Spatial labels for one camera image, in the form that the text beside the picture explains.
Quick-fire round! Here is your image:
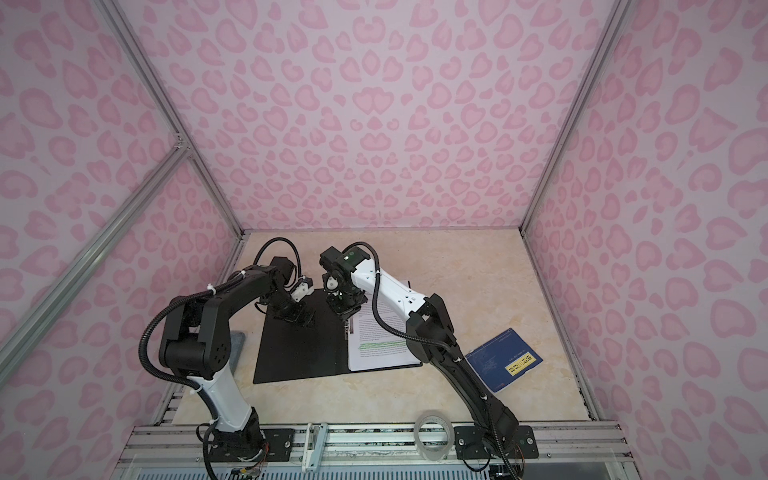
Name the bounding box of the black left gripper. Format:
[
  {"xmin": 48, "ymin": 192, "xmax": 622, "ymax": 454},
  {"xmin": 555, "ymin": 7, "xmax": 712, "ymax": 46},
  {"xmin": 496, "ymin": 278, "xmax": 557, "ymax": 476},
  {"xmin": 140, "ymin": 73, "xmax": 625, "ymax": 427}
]
[{"xmin": 265, "ymin": 290, "xmax": 317, "ymax": 327}]

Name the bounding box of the diagonal aluminium frame bar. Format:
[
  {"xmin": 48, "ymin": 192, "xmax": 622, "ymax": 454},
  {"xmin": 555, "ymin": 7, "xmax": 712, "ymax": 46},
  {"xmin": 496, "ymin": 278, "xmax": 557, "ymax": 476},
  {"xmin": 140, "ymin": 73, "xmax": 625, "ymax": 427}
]
[{"xmin": 1, "ymin": 142, "xmax": 188, "ymax": 385}]

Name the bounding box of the aluminium corner post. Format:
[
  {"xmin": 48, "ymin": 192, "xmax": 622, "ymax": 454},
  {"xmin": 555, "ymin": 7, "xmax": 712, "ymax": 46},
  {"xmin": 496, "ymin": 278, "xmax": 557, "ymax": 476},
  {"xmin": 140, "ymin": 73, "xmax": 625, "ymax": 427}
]
[
  {"xmin": 95, "ymin": 0, "xmax": 246, "ymax": 240},
  {"xmin": 519, "ymin": 0, "xmax": 634, "ymax": 235}
]

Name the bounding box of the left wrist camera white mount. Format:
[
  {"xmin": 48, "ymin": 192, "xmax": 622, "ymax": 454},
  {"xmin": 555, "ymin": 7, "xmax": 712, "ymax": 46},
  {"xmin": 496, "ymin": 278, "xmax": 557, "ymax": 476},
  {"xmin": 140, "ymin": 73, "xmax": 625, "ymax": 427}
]
[{"xmin": 290, "ymin": 276, "xmax": 314, "ymax": 302}]

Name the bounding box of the right back aluminium corner post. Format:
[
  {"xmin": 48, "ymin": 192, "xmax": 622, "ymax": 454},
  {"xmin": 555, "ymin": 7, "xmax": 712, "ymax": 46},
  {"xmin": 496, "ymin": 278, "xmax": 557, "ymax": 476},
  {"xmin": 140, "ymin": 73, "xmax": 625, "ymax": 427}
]
[{"xmin": 519, "ymin": 0, "xmax": 634, "ymax": 235}]

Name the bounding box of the printed paper sheet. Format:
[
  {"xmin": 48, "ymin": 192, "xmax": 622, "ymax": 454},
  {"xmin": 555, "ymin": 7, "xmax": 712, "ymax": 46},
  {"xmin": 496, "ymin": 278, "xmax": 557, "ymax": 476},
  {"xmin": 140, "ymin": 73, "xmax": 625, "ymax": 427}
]
[{"xmin": 347, "ymin": 294, "xmax": 422, "ymax": 372}]

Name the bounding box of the blue booklet with yellow label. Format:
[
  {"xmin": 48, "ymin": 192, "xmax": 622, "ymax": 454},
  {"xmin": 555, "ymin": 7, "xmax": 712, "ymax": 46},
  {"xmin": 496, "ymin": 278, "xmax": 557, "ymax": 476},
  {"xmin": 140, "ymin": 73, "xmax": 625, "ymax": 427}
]
[{"xmin": 467, "ymin": 328, "xmax": 543, "ymax": 394}]

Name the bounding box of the left back aluminium corner post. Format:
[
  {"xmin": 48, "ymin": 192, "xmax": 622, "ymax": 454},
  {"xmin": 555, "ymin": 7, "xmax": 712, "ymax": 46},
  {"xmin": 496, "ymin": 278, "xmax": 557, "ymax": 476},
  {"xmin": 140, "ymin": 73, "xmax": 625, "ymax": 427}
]
[{"xmin": 95, "ymin": 0, "xmax": 246, "ymax": 240}]

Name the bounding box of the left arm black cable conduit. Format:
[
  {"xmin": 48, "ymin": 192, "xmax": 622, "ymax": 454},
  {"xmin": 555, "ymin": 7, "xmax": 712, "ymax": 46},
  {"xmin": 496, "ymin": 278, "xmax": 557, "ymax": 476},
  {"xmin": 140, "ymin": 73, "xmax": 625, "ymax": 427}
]
[{"xmin": 138, "ymin": 236, "xmax": 301, "ymax": 421}]

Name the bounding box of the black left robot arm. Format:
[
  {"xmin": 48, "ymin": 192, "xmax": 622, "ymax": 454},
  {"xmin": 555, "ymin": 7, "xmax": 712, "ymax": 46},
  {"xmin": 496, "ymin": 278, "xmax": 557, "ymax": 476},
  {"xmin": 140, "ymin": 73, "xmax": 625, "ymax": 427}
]
[{"xmin": 159, "ymin": 257, "xmax": 314, "ymax": 461}]

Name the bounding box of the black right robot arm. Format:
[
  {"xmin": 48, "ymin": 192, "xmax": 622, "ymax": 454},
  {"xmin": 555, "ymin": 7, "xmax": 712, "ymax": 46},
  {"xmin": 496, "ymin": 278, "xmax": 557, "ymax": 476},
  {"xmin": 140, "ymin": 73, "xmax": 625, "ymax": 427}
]
[{"xmin": 319, "ymin": 241, "xmax": 521, "ymax": 461}]

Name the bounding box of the grey sponge block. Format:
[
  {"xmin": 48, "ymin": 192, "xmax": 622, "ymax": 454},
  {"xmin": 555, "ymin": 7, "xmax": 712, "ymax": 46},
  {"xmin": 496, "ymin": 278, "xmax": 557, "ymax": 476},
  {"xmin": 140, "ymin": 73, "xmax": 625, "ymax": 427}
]
[{"xmin": 229, "ymin": 331, "xmax": 246, "ymax": 374}]

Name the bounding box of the white folder with black inside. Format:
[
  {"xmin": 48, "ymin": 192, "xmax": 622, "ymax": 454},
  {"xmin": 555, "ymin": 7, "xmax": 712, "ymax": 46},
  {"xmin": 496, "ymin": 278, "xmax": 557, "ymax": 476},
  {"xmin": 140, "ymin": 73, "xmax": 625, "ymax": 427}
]
[{"xmin": 252, "ymin": 289, "xmax": 424, "ymax": 385}]

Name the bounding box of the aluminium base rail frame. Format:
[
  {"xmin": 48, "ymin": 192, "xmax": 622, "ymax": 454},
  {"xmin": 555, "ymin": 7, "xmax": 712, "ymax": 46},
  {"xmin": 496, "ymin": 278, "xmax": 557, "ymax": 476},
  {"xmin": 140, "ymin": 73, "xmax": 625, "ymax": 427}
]
[{"xmin": 112, "ymin": 421, "xmax": 639, "ymax": 479}]

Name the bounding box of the clear tape roll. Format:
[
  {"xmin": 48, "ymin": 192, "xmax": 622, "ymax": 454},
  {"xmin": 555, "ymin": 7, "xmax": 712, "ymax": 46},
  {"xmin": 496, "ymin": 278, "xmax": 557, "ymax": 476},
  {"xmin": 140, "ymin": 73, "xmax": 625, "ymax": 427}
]
[{"xmin": 413, "ymin": 410, "xmax": 455, "ymax": 462}]

